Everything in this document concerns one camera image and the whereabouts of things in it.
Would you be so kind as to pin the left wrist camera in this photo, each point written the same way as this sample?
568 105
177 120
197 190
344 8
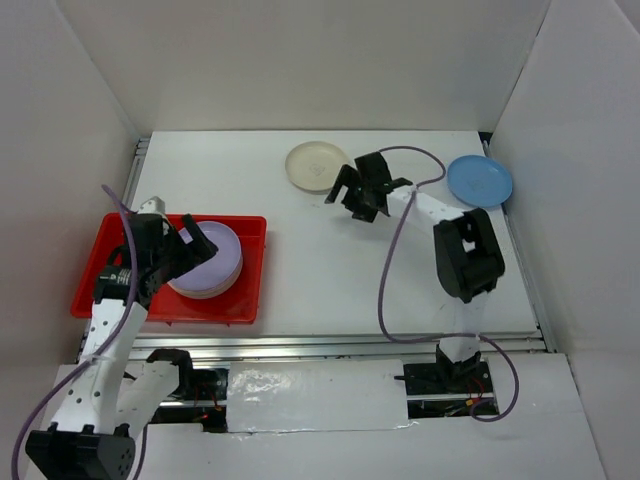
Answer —
154 205

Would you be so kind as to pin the blue plate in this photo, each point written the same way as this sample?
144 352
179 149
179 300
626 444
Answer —
479 181

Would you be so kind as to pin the red plastic bin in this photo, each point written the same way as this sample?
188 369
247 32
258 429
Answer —
238 305

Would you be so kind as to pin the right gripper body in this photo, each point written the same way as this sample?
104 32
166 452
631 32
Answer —
358 199

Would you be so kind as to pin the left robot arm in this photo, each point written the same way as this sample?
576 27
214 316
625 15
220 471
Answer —
93 433

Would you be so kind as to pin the aluminium frame rail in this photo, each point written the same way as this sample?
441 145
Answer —
210 349

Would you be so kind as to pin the white foil-taped cover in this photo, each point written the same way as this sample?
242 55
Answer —
316 396

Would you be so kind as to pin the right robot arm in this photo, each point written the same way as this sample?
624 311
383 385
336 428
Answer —
468 258

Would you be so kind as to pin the pink plate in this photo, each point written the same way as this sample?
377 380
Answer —
207 281

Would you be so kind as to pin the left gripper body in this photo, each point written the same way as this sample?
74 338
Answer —
173 258

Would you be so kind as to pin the cream plate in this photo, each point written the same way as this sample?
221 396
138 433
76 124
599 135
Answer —
314 166

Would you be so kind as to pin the purple plate back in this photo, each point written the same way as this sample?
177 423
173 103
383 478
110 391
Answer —
227 241

